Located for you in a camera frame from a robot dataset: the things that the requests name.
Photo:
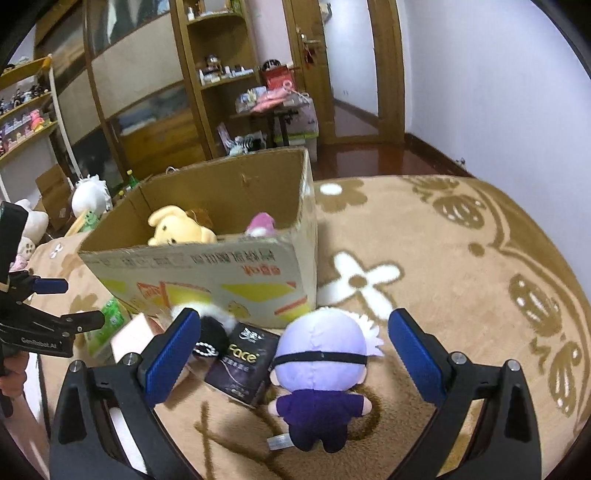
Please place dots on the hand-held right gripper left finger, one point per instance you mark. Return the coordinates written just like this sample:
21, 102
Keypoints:
170, 356

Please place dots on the white plush with pink paws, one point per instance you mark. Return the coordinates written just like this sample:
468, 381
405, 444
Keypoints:
23, 251

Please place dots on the white-haired blindfolded plush doll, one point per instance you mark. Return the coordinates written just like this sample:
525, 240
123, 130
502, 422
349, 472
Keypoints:
318, 355

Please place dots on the red box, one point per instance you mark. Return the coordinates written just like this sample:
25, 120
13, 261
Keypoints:
277, 77

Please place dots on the pale pink box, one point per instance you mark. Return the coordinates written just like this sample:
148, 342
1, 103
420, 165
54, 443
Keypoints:
134, 337

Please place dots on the round white plush toy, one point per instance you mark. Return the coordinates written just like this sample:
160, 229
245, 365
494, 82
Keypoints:
90, 194

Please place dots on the striped plush toy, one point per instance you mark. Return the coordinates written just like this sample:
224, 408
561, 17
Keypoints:
244, 144

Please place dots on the wooden corner bookshelf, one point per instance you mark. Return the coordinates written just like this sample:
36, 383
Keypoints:
221, 78

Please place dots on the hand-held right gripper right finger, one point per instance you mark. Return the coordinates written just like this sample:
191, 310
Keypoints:
416, 361

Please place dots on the green bottle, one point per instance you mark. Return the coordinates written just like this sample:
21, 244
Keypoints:
133, 179

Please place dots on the wooden wall shelf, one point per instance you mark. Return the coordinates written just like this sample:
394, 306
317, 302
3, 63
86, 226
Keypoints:
27, 99

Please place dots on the person's left hand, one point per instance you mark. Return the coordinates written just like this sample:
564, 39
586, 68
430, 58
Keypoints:
13, 376

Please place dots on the row of small figurines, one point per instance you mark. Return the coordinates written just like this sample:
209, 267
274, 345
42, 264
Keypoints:
23, 115

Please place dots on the printed cardboard box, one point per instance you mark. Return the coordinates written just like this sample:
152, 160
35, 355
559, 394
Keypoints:
217, 272

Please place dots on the green packet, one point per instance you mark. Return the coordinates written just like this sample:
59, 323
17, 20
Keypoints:
108, 321

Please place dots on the black tissue packet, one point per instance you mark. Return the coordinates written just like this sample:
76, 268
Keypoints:
242, 364

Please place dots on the pink plush toy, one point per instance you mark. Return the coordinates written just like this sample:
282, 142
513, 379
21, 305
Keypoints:
261, 224

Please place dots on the black and white plush toy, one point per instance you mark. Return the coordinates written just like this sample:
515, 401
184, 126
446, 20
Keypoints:
213, 331

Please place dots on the white cat plush toy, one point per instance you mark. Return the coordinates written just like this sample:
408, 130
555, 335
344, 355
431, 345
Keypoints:
33, 221

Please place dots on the white pole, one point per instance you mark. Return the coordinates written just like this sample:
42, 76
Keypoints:
62, 124

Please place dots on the small cluttered table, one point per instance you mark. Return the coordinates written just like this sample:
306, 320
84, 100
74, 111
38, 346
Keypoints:
281, 110

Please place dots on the wooden wardrobe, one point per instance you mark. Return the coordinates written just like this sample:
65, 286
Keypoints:
129, 92

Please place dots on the wooden door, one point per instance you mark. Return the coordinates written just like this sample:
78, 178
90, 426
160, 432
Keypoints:
309, 83

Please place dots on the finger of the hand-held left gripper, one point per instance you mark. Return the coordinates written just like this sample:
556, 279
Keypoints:
51, 286
81, 321

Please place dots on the small plain cardboard box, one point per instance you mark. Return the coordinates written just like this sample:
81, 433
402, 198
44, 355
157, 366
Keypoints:
53, 191

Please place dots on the yellow plush dog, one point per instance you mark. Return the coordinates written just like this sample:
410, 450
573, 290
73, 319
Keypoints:
173, 228

